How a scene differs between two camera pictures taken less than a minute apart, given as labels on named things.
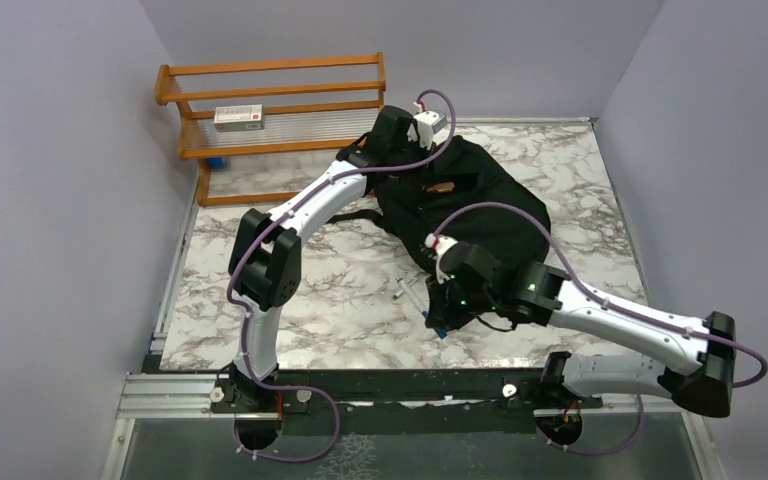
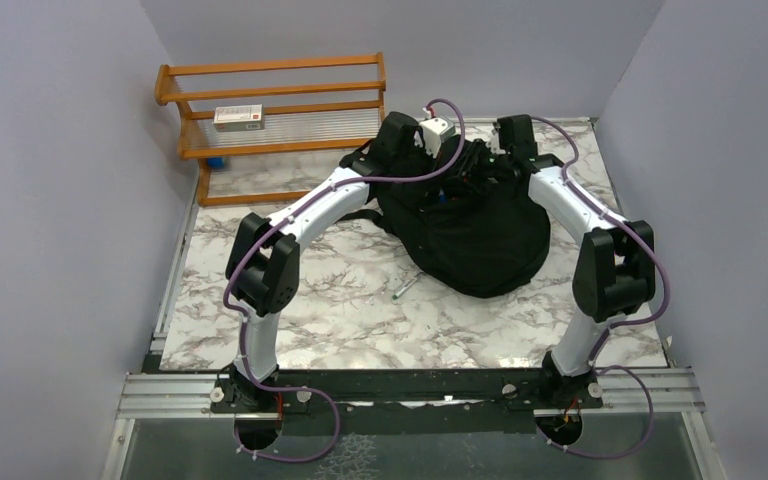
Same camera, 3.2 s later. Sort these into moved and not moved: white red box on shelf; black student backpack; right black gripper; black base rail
Moved: right black gripper
Not moved: black student backpack; white red box on shelf; black base rail
